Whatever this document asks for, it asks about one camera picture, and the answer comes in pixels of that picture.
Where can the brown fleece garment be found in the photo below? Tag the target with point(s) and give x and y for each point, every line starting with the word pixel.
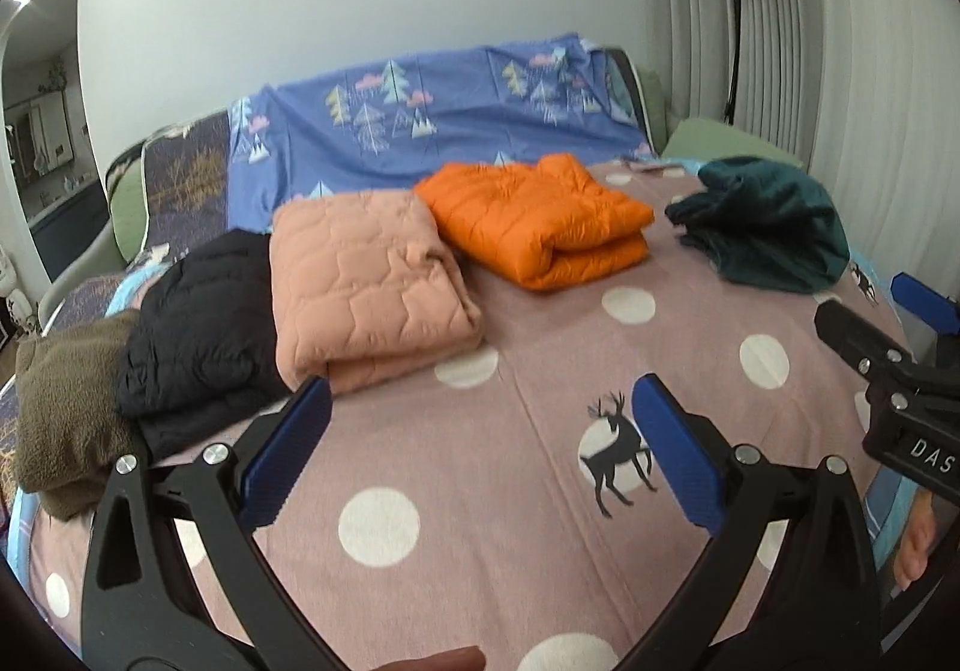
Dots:
pixel 60 416

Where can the orange puffer jacket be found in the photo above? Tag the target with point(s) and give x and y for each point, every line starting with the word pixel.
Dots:
pixel 525 213

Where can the pink dotted blanket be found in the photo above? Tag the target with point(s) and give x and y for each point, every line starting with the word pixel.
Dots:
pixel 487 491

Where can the peach quilted jacket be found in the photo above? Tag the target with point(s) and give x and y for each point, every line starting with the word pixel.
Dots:
pixel 360 281

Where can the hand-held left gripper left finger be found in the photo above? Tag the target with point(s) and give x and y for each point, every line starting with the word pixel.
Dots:
pixel 289 450

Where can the blue tree-print sheet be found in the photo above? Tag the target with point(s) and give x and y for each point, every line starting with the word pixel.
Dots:
pixel 450 108

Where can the white figurine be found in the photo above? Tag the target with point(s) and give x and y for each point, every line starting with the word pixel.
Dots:
pixel 13 296

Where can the arched doorway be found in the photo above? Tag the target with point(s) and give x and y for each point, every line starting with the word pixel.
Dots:
pixel 45 153

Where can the black quilted jacket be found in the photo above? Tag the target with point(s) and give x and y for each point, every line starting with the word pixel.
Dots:
pixel 195 341

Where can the person's right hand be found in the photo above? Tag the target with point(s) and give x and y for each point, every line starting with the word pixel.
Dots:
pixel 916 536

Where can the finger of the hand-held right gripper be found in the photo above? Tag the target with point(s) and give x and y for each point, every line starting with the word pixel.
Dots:
pixel 851 337
pixel 926 303

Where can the person's left hand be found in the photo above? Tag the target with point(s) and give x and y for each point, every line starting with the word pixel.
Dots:
pixel 450 662

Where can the white pleated curtain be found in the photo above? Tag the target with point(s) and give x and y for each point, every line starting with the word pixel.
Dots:
pixel 825 41

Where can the dark patterned sofa cover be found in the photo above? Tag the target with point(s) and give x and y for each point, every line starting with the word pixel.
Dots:
pixel 187 176

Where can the dark teal garment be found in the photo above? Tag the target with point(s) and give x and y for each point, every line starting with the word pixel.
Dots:
pixel 765 228

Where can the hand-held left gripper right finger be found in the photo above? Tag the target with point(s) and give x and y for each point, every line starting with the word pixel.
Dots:
pixel 675 446

